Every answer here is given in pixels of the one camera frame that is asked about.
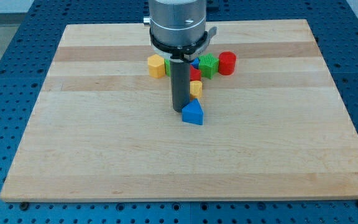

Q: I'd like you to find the blue triangle block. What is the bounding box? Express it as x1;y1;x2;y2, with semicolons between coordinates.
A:
181;98;204;125

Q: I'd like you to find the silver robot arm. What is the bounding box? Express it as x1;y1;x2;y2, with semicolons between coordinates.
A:
148;0;217;63

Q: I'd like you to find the small yellow block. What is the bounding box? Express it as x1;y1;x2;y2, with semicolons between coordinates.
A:
190;80;203;100

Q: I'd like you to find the red block behind tool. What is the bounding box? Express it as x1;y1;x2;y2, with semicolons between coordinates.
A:
190;65;201;82

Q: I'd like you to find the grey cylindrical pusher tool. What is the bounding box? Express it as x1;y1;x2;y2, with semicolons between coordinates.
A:
170;61;190;113

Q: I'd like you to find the green block behind tool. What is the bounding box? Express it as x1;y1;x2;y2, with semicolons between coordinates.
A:
164;59;170;77

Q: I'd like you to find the small blue block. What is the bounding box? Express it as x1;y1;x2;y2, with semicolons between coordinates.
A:
191;58;200;69

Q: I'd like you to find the yellow hexagon block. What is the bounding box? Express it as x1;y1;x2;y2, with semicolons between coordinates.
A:
147;54;165;78

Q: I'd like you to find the green star block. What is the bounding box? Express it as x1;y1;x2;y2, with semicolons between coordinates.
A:
198;53;219;80

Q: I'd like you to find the red cylinder block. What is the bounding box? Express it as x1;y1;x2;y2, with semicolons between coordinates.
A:
218;51;237;75

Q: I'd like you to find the wooden board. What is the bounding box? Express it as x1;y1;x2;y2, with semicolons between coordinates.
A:
0;19;358;202

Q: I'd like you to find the blue perforated table plate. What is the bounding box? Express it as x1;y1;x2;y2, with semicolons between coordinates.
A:
0;0;358;223

